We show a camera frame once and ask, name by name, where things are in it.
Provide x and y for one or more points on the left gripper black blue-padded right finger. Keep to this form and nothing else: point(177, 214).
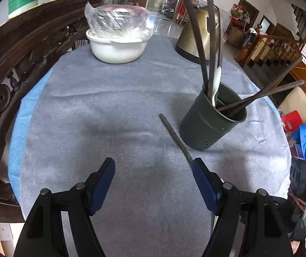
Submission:
point(264, 233)

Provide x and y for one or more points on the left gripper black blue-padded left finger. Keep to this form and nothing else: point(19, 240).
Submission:
point(42, 233)

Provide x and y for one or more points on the white spoon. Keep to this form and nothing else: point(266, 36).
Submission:
point(216, 84)

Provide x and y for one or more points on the red plastic child chair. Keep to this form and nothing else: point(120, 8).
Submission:
point(291, 121)

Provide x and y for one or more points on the beige armchair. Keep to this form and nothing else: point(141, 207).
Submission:
point(294, 101)

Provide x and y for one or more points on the blue table cloth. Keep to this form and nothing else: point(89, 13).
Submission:
point(19, 132)

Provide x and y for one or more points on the dark grey utensil holder cup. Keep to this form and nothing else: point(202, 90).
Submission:
point(204, 125)

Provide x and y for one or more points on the short dark chopstick on table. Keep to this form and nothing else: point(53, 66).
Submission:
point(176, 139)

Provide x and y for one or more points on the wooden stair railing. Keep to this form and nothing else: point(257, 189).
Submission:
point(260, 49)

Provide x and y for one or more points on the dark chopstick beside cup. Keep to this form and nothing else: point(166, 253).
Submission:
point(220, 41)

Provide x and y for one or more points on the white ceramic bowl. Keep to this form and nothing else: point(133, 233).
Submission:
point(118, 50)

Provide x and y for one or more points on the dark wooden sideboard table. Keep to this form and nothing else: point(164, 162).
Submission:
point(30, 44)

